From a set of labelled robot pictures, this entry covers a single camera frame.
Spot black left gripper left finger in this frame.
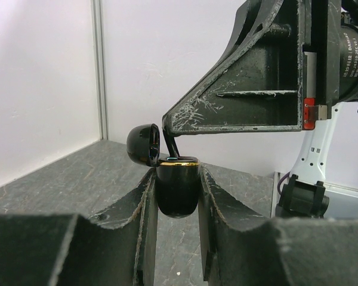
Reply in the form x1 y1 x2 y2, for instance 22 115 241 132
0 169 158 285

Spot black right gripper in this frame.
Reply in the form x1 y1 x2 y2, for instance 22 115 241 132
162 1 341 137

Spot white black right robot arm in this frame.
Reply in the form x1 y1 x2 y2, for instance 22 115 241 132
162 1 358 218

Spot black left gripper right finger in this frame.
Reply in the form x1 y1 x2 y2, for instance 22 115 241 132
198 167 358 285

